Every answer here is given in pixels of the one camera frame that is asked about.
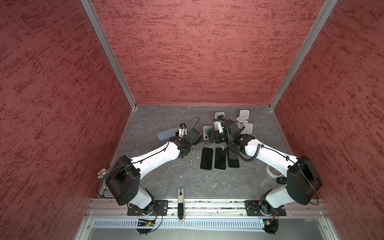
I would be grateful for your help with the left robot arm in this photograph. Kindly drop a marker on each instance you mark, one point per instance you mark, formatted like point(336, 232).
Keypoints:
point(123, 180)

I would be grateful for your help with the roll of tape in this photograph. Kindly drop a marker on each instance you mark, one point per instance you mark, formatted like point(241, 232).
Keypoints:
point(273, 173)

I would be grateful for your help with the black phone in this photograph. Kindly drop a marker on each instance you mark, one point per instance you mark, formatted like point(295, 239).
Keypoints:
point(207, 159)
point(233, 159)

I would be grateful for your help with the yellow cup with pens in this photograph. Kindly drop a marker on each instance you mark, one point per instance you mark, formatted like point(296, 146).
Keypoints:
point(103, 174)

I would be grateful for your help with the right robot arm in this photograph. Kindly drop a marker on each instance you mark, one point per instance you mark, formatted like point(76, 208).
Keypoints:
point(302, 179)

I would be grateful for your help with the aluminium rail frame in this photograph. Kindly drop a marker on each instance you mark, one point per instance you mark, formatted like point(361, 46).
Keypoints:
point(213, 208)

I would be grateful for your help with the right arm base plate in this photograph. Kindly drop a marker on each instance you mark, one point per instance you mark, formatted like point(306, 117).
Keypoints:
point(263, 209)

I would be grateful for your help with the grey oval pad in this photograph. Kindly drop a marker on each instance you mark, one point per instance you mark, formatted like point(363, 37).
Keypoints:
point(167, 134)

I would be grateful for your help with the black phone stand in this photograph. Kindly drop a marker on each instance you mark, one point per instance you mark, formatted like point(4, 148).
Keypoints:
point(220, 158)

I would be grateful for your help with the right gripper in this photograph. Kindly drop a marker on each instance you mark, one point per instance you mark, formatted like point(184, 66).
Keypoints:
point(217, 138)

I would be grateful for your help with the white phone stand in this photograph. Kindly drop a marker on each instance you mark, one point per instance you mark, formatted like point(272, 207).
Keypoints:
point(219, 116)
point(247, 128)
point(243, 116)

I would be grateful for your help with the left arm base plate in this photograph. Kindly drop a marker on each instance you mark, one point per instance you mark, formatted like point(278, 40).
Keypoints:
point(156, 207)

